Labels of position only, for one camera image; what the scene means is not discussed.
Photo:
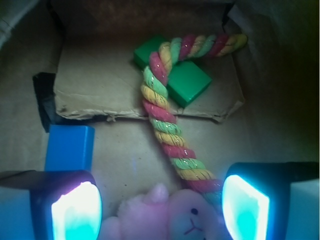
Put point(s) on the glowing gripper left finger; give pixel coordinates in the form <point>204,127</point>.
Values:
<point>49,205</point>

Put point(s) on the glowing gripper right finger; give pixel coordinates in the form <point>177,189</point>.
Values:
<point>272,201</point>

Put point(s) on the blue rectangular block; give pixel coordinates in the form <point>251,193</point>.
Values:
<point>69,148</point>

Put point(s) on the pink plush bunny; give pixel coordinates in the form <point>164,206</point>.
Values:
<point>158,215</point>

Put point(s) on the green rectangular block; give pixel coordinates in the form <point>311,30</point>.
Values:
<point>186,81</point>

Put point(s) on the brown paper bag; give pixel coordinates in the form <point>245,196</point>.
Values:
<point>267,93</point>

